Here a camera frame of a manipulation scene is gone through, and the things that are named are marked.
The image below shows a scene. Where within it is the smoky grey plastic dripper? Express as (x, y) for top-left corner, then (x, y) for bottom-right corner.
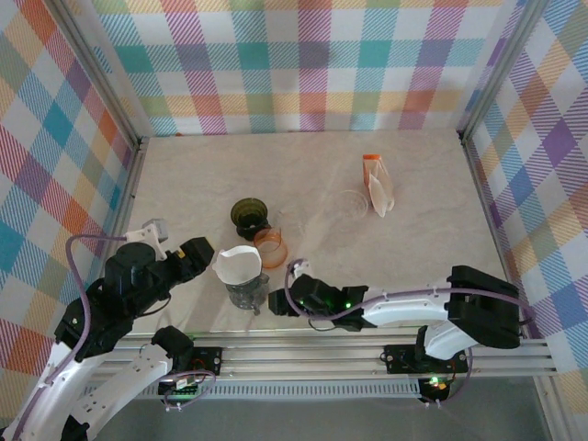
(224, 270), (272, 317)

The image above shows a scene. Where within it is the white paper coffee filter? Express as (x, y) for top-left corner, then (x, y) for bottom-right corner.
(215, 246), (264, 287)

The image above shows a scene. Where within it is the orange plastic dripper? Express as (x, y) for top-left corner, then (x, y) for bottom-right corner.
(252, 228), (289, 270)

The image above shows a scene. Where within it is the dark green plastic dripper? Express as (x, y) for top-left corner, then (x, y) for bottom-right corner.
(230, 197), (271, 242)

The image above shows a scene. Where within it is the clear plastic dripper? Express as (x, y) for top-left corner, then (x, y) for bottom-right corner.
(330, 188), (370, 221)

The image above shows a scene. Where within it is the white coffee filter stack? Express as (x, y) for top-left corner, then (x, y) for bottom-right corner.
(369, 167), (396, 217)

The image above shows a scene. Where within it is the orange coffee filter box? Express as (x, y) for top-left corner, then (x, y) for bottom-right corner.
(361, 153), (385, 195)

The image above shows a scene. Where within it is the left green circuit board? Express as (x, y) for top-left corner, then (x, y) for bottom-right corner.
(158, 374), (203, 399)

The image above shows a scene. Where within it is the green circuit board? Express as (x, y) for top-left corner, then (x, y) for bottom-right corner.
(158, 374), (203, 399)
(420, 374), (449, 396)

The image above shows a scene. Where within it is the right green circuit board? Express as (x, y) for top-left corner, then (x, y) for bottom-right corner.
(420, 374), (449, 396)

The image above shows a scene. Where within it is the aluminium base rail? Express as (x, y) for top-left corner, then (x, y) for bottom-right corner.
(98, 333), (560, 378)

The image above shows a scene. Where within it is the aluminium side rail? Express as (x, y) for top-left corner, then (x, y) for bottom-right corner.
(458, 132), (564, 441)
(89, 136), (151, 322)

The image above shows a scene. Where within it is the grey slotted cable duct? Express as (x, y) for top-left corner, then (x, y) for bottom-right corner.
(85, 383), (424, 401)

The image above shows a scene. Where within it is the aluminium frame post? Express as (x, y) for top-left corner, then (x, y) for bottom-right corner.
(457, 0), (550, 141)
(52, 0), (148, 155)

